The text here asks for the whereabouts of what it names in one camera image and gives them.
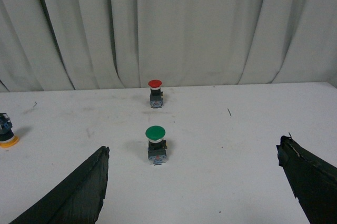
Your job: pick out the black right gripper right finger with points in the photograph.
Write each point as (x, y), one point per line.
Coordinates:
(312, 180)

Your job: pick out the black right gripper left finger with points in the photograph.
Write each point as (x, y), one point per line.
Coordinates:
(78, 198)

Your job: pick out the green push button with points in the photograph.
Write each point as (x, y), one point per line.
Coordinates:
(156, 144)

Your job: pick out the red push button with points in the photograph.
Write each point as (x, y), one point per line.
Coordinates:
(156, 95)

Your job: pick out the white curtain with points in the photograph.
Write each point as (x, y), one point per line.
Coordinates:
(49, 45)

